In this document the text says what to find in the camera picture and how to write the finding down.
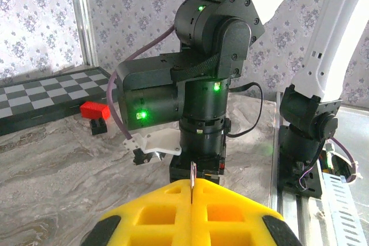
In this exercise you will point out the black grey chessboard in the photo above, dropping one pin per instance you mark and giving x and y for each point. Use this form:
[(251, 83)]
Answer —
[(43, 93)]

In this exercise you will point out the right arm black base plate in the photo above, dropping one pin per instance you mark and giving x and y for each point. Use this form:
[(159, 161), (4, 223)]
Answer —
[(288, 177)]

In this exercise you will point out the aluminium frame post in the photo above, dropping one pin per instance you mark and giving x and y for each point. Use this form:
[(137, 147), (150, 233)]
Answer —
[(83, 27)]

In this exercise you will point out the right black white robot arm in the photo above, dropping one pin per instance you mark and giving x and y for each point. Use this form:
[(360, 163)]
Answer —
[(325, 41)]

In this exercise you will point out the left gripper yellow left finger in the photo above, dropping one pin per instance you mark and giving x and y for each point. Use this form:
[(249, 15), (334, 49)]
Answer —
[(150, 223)]

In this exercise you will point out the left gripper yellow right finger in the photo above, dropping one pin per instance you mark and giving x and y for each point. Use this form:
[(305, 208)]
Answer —
[(236, 223)]

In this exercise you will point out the red toy block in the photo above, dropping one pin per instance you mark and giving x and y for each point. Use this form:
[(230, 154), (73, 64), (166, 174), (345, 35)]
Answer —
[(95, 110)]

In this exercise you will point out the small black toy block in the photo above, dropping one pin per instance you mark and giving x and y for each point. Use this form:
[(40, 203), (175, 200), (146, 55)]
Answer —
[(98, 126)]

